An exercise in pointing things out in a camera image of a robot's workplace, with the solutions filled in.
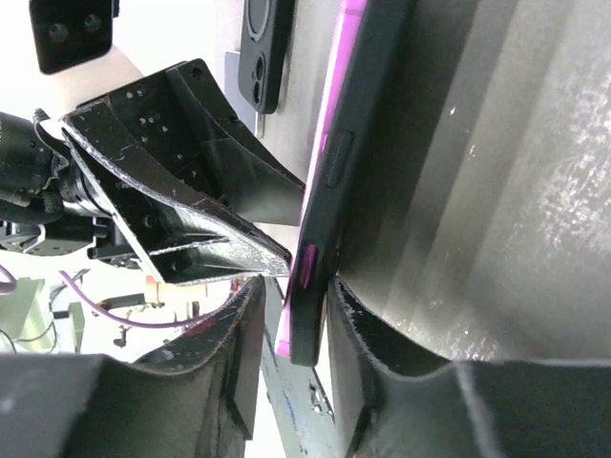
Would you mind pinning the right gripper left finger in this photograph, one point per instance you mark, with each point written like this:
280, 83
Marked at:
193, 397

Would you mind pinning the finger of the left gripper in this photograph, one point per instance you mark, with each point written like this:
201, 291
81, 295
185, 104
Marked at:
254, 184

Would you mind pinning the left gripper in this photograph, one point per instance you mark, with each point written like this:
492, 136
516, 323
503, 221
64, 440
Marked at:
139, 171

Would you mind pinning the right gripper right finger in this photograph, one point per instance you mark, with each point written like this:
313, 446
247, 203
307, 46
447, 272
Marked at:
395, 398

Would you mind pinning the pink phone black screen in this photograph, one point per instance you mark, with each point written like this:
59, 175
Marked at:
300, 325

